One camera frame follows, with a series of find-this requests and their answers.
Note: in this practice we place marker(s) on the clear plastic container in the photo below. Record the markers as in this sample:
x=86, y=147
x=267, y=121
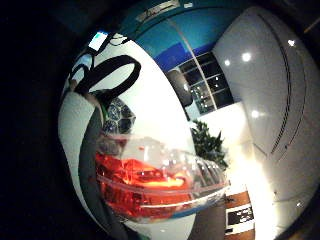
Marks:
x=200, y=180

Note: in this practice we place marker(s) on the red food in container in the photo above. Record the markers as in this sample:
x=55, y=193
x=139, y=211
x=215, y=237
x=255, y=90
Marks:
x=133, y=180

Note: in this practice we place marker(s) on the dark patterned box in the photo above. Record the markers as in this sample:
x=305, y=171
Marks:
x=119, y=116

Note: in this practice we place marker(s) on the green potted plant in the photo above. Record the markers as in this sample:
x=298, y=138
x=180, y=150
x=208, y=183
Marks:
x=206, y=143

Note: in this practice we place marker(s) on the black office chair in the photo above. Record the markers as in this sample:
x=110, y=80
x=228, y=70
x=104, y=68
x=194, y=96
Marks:
x=180, y=87

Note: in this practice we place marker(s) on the phone with lit screen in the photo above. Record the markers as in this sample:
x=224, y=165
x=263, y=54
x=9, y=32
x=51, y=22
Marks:
x=98, y=40

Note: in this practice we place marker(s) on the dark gridded window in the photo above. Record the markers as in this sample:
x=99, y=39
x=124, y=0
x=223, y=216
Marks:
x=208, y=83

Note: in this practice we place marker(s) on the brown and white cabinet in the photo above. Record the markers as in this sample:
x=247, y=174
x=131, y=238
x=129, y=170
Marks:
x=239, y=215

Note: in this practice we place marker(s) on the long ceiling light panel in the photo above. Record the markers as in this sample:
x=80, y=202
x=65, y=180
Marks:
x=158, y=10

